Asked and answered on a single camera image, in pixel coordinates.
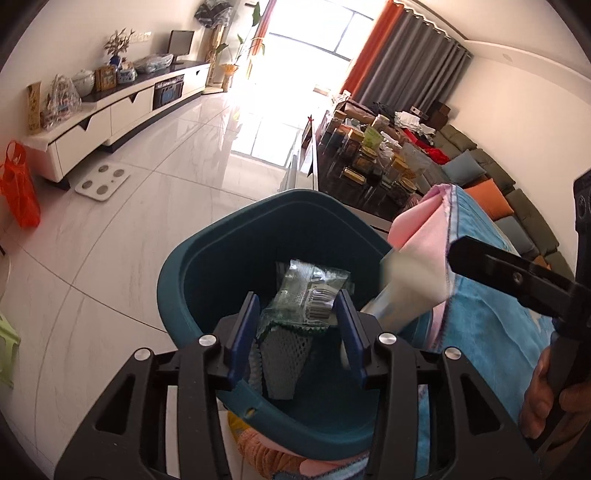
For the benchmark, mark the dried plant in vase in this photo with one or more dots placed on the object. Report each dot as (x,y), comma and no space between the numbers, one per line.
(117,44)

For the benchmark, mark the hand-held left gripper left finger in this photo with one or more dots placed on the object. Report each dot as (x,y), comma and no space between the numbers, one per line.
(244,332)

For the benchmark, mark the tall green houseplant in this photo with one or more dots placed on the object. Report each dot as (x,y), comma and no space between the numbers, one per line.
(244,46)

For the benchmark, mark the tall yellow box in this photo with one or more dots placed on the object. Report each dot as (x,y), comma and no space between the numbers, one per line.
(34,108)

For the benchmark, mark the white bathroom scale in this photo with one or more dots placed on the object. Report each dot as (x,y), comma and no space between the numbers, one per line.
(104,182)

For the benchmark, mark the large blue cushion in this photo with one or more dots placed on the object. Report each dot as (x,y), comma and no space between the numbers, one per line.
(517,235)

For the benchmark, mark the small blue cushion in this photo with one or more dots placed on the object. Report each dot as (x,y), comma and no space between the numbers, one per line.
(464,168)

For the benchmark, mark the clear plastic bag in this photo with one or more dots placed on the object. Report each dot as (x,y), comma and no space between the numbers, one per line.
(62,101)

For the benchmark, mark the green sofa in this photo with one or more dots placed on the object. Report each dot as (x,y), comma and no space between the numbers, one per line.
(531,207)

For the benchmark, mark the blue plastic-wrapped bundle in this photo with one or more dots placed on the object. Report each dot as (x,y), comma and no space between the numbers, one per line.
(154,63)

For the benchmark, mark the green plastic stool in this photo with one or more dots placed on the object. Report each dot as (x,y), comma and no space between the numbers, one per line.
(7,350)

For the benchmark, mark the orange cushion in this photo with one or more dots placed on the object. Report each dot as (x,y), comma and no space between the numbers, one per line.
(489,198)

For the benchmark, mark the brown box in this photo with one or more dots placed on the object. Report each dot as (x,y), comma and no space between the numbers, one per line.
(442,113)

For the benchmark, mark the cluster of jars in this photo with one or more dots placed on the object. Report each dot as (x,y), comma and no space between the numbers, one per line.
(374,157)

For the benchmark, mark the red cloth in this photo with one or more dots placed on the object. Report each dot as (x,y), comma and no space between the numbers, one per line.
(429,150)

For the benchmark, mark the white cloth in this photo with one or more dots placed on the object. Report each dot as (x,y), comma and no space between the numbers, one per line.
(411,121)

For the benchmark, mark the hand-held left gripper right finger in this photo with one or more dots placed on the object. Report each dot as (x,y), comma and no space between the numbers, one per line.
(348,332)

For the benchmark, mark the dark wrapped fan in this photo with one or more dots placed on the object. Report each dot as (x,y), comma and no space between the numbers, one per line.
(212,11)

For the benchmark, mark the black monitor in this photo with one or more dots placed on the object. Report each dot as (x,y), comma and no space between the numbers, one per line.
(181,44)

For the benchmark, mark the grey foam fruit net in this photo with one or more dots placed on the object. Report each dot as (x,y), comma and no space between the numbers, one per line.
(281,360)

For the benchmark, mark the person's right hand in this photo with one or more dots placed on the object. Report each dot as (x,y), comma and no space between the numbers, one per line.
(535,397)

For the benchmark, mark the grey curtain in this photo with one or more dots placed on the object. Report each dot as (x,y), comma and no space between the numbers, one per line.
(415,69)

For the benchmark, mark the dark coffee table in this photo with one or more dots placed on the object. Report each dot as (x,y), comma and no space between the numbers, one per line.
(341,189)

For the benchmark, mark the clear wrapper with green edges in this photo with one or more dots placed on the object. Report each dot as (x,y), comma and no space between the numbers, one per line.
(300,286)

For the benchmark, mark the orange plastic bag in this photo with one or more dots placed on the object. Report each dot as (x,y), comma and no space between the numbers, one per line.
(21,189)

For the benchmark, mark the blue printed blanket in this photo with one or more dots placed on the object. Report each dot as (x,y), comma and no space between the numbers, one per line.
(485,314)

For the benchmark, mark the teal plastic bin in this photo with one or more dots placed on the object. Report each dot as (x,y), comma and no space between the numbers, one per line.
(207,258)

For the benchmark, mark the white ceramic pot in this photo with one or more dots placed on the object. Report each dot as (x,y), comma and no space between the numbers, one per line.
(83,83)

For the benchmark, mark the white paper wrapper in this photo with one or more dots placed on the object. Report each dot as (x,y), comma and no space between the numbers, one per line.
(411,281)

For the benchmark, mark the white and black TV cabinet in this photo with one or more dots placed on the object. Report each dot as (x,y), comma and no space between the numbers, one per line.
(129,106)

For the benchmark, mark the orange curtain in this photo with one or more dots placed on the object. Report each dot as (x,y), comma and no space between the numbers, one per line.
(374,46)

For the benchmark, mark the wooden picture frame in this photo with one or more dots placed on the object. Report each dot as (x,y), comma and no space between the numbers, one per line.
(106,78)

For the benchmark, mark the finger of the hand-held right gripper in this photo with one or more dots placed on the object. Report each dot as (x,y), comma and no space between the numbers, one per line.
(508,272)

